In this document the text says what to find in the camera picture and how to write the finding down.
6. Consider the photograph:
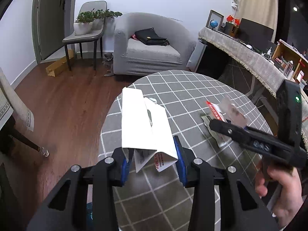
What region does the beige curtain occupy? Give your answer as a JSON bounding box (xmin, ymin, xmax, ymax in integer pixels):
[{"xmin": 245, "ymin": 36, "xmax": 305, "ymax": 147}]
[{"xmin": 235, "ymin": 0, "xmax": 278, "ymax": 42}]

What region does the grey cat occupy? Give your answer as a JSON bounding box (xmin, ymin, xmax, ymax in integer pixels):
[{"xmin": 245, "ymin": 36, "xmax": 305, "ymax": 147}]
[{"xmin": 103, "ymin": 52, "xmax": 114, "ymax": 77}]

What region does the beige fringed desk cloth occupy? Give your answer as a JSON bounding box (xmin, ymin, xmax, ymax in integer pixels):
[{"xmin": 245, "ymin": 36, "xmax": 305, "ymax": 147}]
[{"xmin": 198, "ymin": 27, "xmax": 308, "ymax": 150}]

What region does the black handbag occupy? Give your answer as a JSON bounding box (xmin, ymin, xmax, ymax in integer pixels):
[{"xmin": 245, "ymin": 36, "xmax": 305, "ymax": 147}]
[{"xmin": 135, "ymin": 28, "xmax": 169, "ymax": 46}]

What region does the framed picture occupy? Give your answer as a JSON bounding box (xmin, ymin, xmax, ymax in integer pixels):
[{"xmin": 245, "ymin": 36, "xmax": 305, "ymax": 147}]
[{"xmin": 206, "ymin": 9, "xmax": 224, "ymax": 31}]

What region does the white security camera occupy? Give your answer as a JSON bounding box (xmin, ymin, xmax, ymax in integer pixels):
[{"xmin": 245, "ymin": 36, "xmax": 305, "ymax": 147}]
[{"xmin": 231, "ymin": 0, "xmax": 239, "ymax": 11}]

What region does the beige patterned tablecloth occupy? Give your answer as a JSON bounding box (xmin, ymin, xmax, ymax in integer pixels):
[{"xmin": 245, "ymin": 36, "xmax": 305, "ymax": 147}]
[{"xmin": 0, "ymin": 69, "xmax": 34, "ymax": 131}]

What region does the red white paper box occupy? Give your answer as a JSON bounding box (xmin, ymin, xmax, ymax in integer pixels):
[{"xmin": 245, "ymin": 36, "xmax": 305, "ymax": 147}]
[{"xmin": 201, "ymin": 96, "xmax": 247, "ymax": 148}]

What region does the grey armchair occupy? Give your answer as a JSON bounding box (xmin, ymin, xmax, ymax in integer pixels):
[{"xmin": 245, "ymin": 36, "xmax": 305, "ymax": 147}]
[{"xmin": 113, "ymin": 13, "xmax": 196, "ymax": 76}]

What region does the small blue globe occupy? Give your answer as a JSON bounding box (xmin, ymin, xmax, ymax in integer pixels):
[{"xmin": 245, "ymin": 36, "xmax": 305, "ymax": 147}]
[{"xmin": 209, "ymin": 19, "xmax": 218, "ymax": 30}]

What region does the dark wooden table leg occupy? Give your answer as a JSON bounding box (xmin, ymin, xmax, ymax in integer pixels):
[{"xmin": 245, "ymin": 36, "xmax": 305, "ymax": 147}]
[{"xmin": 8, "ymin": 128, "xmax": 50, "ymax": 157}]

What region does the person's right hand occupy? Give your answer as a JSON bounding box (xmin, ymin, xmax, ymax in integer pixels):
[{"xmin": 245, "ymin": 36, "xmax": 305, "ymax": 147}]
[{"xmin": 267, "ymin": 164, "xmax": 303, "ymax": 228}]

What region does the white potted plant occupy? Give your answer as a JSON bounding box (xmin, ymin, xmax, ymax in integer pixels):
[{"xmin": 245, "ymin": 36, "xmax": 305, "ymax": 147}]
[{"xmin": 74, "ymin": 9, "xmax": 122, "ymax": 35}]

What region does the grey green door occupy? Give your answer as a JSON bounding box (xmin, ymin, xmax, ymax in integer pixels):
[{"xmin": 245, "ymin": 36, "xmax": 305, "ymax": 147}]
[{"xmin": 32, "ymin": 0, "xmax": 76, "ymax": 64}]

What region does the flat cardboard box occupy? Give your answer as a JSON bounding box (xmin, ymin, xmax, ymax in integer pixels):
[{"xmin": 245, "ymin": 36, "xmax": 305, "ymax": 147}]
[{"xmin": 45, "ymin": 49, "xmax": 75, "ymax": 77}]

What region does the grey checked tablecloth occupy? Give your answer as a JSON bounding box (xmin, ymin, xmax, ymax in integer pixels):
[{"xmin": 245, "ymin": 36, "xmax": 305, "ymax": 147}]
[{"xmin": 97, "ymin": 69, "xmax": 275, "ymax": 231}]

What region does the black computer monitor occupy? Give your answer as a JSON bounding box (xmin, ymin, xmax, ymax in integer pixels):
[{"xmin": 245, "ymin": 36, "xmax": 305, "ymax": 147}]
[{"xmin": 236, "ymin": 18, "xmax": 274, "ymax": 53}]

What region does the wooden desk organizer shelf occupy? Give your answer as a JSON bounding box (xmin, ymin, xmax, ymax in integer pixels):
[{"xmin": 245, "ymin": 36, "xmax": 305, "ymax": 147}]
[{"xmin": 271, "ymin": 40, "xmax": 307, "ymax": 84}]

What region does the grey dining chair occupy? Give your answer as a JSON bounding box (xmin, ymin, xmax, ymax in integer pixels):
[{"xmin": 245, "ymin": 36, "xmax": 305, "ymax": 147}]
[{"xmin": 62, "ymin": 1, "xmax": 107, "ymax": 71}]

